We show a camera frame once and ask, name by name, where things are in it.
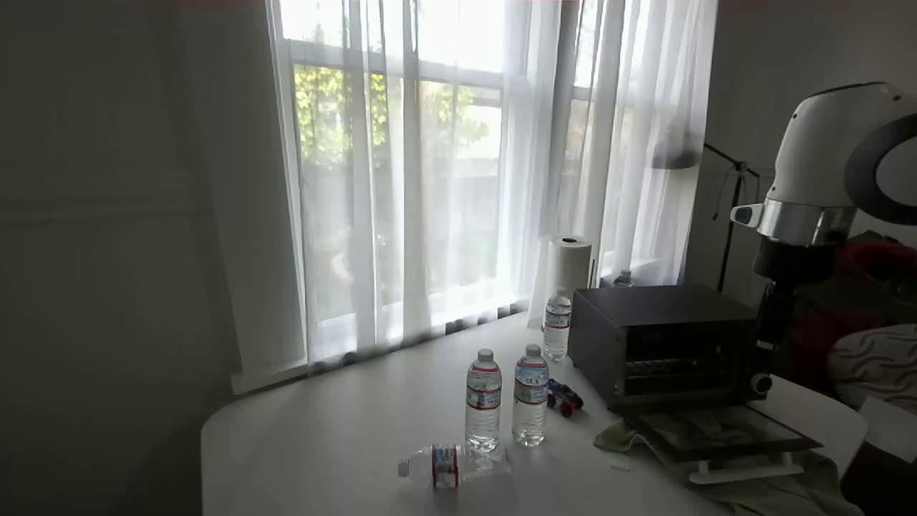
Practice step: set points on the sheer white curtain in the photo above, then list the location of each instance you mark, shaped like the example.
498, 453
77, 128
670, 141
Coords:
431, 190

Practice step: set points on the white patterned pillow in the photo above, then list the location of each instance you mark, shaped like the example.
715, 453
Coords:
874, 363

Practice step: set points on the small dark red object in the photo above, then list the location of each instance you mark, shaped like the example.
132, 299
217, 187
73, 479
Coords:
564, 400

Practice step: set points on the clear plastic water bottle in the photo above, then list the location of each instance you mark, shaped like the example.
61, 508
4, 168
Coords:
481, 402
556, 326

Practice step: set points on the black floor lamp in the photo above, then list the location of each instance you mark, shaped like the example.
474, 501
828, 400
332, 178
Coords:
725, 174

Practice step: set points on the small glass cup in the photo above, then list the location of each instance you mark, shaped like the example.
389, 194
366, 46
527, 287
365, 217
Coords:
445, 465

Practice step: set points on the large white framed window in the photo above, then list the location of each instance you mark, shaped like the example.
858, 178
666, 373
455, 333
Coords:
460, 145

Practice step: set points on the black microwave oven body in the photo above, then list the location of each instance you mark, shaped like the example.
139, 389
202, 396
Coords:
659, 326

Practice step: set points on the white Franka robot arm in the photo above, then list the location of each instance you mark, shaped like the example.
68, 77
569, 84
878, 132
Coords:
821, 145

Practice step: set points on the red blanket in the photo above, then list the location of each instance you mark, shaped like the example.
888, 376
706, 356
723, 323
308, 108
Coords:
882, 260

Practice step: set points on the white paper towel roll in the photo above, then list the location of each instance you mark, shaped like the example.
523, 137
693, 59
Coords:
574, 261

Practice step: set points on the clear glass bottle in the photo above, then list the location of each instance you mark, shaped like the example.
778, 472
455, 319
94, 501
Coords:
531, 396

